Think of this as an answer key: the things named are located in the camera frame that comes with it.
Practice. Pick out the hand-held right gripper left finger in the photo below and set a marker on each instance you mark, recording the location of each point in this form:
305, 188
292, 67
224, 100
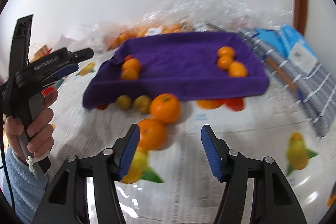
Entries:
128, 153

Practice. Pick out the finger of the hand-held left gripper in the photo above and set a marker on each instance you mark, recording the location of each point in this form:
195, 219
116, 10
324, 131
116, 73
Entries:
67, 70
82, 54

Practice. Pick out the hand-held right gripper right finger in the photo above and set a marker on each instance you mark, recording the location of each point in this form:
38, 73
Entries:
212, 153

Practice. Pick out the large orange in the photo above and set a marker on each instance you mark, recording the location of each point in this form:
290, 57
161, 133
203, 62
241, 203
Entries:
165, 108
153, 134

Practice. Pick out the small red tomato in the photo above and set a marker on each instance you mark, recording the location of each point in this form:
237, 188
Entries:
101, 107
128, 57

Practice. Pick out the purple cloth-lined tray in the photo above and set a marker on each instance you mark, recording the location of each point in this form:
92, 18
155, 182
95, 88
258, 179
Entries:
178, 69

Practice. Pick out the person's left forearm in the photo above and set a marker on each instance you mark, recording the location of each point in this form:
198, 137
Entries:
23, 187

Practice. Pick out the person's left hand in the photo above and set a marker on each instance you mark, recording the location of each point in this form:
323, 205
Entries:
39, 132

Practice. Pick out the white plastic bag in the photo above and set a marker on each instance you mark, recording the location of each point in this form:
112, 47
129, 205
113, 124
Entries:
65, 41

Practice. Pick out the red paper bag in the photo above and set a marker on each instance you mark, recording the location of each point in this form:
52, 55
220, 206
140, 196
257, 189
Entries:
43, 52

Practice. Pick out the fruit-print tablecloth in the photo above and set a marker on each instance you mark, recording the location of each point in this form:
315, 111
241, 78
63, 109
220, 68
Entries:
249, 134

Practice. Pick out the small yellowish citrus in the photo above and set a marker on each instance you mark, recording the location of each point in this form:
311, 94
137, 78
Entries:
124, 102
141, 104

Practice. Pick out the clear bag of oranges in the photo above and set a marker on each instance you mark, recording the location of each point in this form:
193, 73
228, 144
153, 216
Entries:
141, 31

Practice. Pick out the brown flat board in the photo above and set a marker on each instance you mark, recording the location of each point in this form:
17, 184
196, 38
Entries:
281, 69

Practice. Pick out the grey checkered cloth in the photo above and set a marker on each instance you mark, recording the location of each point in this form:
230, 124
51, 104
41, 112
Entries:
315, 92

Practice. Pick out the blue star-shaped paper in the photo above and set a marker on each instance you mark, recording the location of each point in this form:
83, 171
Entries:
267, 36

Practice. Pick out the crumpled clear plastic bag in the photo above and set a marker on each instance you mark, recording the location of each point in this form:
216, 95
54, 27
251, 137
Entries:
204, 3

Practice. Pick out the blue white tissue pack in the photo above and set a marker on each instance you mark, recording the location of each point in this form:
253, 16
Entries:
299, 48

